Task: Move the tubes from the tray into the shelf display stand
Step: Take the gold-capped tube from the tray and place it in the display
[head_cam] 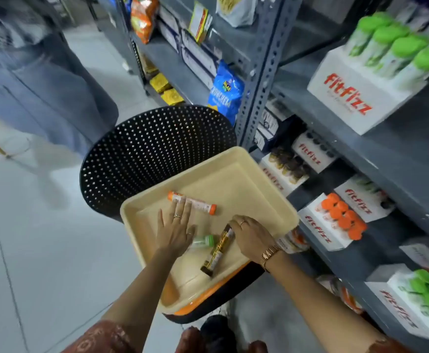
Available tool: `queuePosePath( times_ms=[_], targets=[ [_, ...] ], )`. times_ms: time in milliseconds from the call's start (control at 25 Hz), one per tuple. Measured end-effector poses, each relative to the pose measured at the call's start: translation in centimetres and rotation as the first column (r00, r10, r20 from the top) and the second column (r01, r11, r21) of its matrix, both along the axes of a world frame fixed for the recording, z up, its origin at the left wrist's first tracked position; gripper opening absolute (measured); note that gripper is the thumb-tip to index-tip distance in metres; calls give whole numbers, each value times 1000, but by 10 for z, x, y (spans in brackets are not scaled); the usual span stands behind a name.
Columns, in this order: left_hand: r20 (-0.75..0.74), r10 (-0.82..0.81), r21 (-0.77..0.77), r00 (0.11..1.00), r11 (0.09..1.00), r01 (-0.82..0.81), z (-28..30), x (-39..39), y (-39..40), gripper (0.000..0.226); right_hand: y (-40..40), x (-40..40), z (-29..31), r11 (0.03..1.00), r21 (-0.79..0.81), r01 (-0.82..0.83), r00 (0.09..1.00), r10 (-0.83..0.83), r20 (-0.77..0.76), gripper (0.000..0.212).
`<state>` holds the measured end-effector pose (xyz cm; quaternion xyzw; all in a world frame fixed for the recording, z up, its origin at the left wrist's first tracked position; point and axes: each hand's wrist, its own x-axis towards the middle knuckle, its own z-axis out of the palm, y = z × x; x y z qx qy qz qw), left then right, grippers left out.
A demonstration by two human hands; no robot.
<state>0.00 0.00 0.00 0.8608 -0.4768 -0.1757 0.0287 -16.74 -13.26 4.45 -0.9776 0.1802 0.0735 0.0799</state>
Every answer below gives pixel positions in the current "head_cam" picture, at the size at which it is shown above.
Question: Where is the person's left hand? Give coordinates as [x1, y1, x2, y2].
[155, 196, 197, 258]

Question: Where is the person's right hand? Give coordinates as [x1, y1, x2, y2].
[228, 215, 280, 265]

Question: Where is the green cap tube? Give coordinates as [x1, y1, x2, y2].
[188, 235, 215, 251]

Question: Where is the black cap gold tube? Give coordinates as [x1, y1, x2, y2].
[200, 224, 236, 278]

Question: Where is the orange cap tube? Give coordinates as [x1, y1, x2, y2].
[167, 191, 217, 216]

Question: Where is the beige plastic tray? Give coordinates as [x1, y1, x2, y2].
[120, 146, 300, 316]

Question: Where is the person's left forearm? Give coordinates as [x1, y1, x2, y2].
[102, 252, 183, 353]

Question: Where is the person's right forearm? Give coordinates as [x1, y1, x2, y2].
[264, 252, 384, 353]

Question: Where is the stack of flat white boxes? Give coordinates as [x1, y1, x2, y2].
[254, 99, 297, 152]

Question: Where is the row of white blue boxes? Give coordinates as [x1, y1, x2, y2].
[157, 5, 222, 91]

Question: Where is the yellow red shelf tag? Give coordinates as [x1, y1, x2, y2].
[188, 0, 214, 44]

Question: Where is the gold wristwatch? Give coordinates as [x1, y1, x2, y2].
[260, 245, 282, 273]

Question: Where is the white orange label jar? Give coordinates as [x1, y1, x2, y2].
[276, 227, 310, 254]
[317, 274, 364, 315]

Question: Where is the white tube carton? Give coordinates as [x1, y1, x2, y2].
[364, 268, 429, 342]
[334, 176, 396, 223]
[297, 193, 351, 252]
[258, 157, 310, 197]
[292, 131, 337, 174]
[307, 46, 427, 136]

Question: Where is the group of short brown-capped tubes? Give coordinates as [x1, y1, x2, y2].
[268, 146, 311, 184]

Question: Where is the black perforated chair orange seat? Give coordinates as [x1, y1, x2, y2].
[79, 104, 265, 325]

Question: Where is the group of short orange-capped tubes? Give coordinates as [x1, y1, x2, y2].
[321, 193, 368, 241]

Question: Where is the yellow packet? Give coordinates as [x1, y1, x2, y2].
[149, 72, 172, 94]
[161, 88, 185, 106]

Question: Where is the blue snack bag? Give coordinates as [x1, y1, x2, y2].
[208, 60, 245, 126]

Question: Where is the grey metal snack rack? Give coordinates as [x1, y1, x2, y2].
[89, 0, 259, 107]

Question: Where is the small yellow price tag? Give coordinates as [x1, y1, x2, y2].
[400, 243, 429, 283]

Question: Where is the group of short green-capped tubes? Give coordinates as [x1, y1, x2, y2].
[343, 11, 429, 91]
[398, 269, 429, 324]

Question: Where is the orange snack bag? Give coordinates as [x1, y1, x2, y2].
[130, 0, 160, 45]

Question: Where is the green white noodle bag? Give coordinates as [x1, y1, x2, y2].
[216, 0, 258, 28]

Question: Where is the group of short purple-capped tubes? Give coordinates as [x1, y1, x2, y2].
[387, 0, 429, 41]

